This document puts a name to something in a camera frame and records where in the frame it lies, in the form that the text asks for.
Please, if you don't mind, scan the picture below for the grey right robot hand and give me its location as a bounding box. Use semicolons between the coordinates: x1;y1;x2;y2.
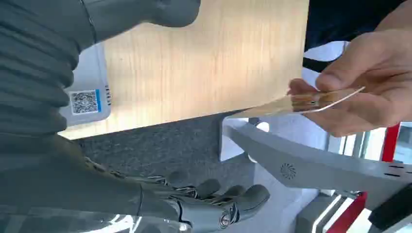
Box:
0;0;271;233

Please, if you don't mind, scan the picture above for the person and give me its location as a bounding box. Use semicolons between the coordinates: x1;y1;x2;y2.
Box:
302;0;407;73

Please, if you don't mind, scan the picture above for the black object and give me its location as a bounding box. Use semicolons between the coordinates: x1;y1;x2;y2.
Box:
368;183;412;231

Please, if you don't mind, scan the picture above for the person's hand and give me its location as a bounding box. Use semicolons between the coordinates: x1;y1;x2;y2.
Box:
287;28;412;138

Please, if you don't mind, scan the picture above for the white desk leg panel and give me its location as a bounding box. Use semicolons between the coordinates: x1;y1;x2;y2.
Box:
220;113;329;233

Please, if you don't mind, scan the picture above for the white device with QR label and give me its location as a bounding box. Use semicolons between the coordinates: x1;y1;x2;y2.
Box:
59;42;112;127

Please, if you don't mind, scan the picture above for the red metal post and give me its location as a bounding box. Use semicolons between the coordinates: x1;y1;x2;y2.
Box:
326;123;402;233

